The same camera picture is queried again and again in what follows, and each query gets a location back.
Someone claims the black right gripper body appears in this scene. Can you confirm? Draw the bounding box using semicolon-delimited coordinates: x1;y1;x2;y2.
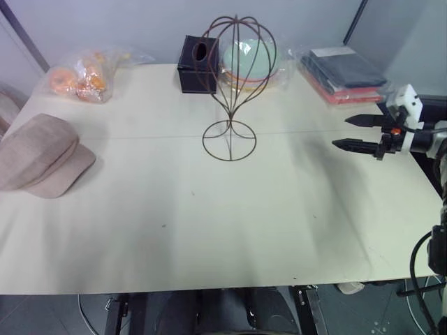
373;116;406;162

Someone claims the bagged stack of coloured plates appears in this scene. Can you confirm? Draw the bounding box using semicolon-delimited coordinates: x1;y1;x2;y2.
217;37;298;94

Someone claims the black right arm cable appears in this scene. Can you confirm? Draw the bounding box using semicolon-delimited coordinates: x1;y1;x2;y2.
409;230;447;335

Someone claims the black table leg frame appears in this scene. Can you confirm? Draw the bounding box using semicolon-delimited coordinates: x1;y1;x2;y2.
103;294;133;335
291;285;326;335

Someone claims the bagged stack of dark folders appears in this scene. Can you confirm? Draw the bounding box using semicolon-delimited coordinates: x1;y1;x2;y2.
298;46;389;106

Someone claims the grey wall pillar strip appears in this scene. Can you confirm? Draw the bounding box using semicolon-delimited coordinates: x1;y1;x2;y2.
343;0;369;47

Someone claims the clear bag of orange toys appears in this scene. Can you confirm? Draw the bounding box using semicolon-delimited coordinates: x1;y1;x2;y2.
34;44;155;105

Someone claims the white object under table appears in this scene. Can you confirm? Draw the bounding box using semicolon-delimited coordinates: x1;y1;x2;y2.
336;281;366;296

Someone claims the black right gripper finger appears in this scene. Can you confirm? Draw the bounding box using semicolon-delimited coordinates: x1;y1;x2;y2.
344;114;384;128
331;137;378;157

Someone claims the beige fabric cap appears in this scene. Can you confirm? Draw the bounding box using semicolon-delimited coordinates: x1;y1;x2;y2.
0;113;97;200

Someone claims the black tissue box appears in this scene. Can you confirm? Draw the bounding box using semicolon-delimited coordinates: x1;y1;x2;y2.
177;34;221;94

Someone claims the brown wire hat stand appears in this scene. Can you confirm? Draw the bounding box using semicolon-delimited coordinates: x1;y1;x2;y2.
202;14;278;163

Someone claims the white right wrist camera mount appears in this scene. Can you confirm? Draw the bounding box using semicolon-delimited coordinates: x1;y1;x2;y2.
376;84;425;132

